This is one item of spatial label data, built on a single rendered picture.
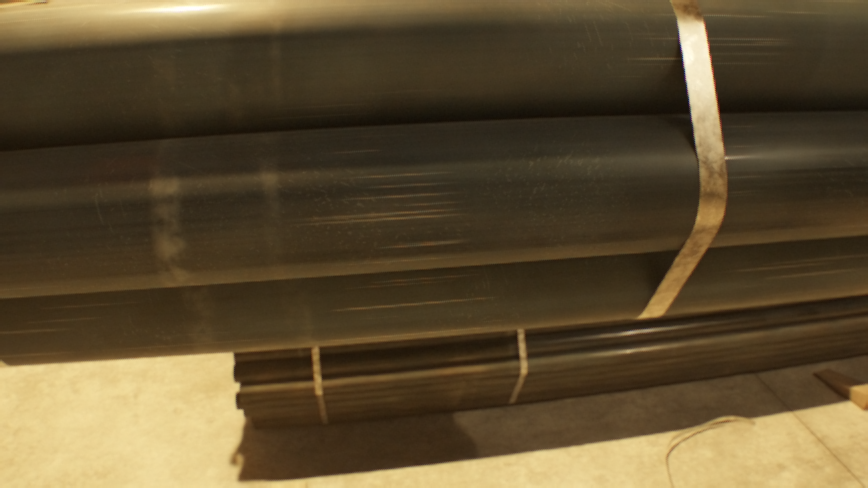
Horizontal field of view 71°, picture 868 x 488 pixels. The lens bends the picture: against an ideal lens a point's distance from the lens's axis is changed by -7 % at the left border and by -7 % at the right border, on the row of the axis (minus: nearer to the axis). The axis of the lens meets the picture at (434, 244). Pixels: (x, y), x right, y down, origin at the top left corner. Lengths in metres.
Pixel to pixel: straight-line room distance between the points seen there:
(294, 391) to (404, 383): 0.34
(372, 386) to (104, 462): 0.95
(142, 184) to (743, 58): 0.65
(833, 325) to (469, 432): 1.37
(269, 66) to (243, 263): 0.20
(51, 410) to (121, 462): 0.48
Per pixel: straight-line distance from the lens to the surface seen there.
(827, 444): 2.54
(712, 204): 0.74
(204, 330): 0.80
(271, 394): 2.07
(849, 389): 2.78
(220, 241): 0.65
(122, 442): 2.49
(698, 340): 2.35
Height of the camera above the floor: 1.48
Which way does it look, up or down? 24 degrees down
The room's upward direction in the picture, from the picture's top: 1 degrees counter-clockwise
